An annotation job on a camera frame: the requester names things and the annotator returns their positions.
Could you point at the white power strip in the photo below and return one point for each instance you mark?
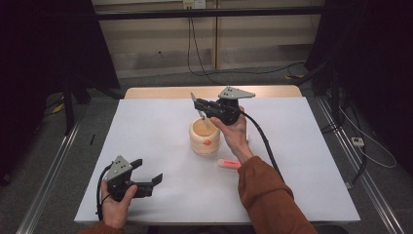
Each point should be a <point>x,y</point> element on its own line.
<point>357,141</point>

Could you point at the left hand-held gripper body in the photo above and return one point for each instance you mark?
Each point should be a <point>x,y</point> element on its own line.
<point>117,174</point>

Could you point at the small black stick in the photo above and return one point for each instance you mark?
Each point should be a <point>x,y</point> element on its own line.
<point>92,139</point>

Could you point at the yellow floor tape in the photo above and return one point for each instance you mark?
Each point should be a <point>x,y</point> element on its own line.
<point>58,108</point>
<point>293,77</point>

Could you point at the person's right hand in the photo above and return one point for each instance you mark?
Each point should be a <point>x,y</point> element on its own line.
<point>237,138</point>

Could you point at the orange highlighter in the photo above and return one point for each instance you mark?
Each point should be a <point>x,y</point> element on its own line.
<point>227,163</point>

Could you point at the person's left hand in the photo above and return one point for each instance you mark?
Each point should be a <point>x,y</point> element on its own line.
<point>115,213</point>

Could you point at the cream ribbed pen holder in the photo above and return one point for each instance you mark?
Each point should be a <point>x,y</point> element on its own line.
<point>203,146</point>

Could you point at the white table sheet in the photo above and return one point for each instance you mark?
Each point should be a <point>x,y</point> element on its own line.
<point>156,130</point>

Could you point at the black horizontal bar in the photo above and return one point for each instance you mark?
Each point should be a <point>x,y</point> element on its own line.
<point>195,13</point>

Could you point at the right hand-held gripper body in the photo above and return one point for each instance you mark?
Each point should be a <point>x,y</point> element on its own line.
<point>227,110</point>

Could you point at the metal floor rail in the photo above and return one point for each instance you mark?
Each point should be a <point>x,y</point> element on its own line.
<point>373,191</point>
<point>48,185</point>

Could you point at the black curtain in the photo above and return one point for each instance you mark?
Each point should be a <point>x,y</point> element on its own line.
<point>373,48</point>
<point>32,65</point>

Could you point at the black metal stand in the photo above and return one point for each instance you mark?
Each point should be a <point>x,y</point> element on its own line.
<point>68,110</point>

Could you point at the white wall socket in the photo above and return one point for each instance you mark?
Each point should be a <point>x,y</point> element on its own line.
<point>195,4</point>

